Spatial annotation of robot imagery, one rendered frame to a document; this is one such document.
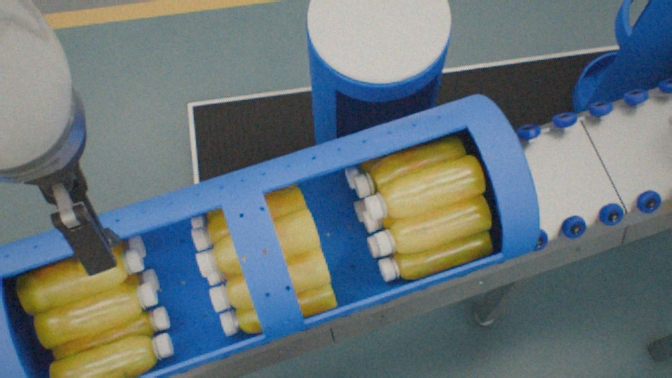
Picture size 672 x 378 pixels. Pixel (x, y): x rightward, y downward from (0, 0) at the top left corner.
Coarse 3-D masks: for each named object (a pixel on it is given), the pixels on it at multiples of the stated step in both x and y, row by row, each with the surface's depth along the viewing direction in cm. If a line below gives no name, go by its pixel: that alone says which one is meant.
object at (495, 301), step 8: (520, 280) 189; (528, 280) 192; (496, 288) 207; (504, 288) 200; (512, 288) 195; (520, 288) 200; (488, 296) 218; (496, 296) 209; (504, 296) 203; (512, 296) 207; (480, 304) 229; (488, 304) 220; (496, 304) 212; (504, 304) 216; (480, 312) 232; (488, 312) 223; (496, 312) 225; (480, 320) 237; (488, 320) 234
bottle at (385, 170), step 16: (432, 144) 136; (448, 144) 135; (384, 160) 135; (400, 160) 134; (416, 160) 134; (432, 160) 134; (448, 160) 135; (368, 176) 135; (384, 176) 134; (400, 176) 134
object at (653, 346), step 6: (666, 336) 222; (654, 342) 231; (660, 342) 227; (666, 342) 223; (648, 348) 236; (654, 348) 232; (660, 348) 228; (666, 348) 225; (654, 354) 233; (660, 354) 230; (666, 354) 226; (654, 360) 235; (660, 360) 231
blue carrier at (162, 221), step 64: (384, 128) 132; (448, 128) 128; (512, 128) 127; (192, 192) 127; (256, 192) 124; (320, 192) 147; (512, 192) 124; (0, 256) 123; (64, 256) 121; (192, 256) 146; (256, 256) 120; (384, 256) 147; (512, 256) 133; (0, 320) 117; (192, 320) 143; (320, 320) 129
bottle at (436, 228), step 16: (448, 208) 132; (464, 208) 132; (480, 208) 132; (400, 224) 132; (416, 224) 131; (432, 224) 131; (448, 224) 132; (464, 224) 132; (480, 224) 133; (400, 240) 132; (416, 240) 131; (432, 240) 132; (448, 240) 133
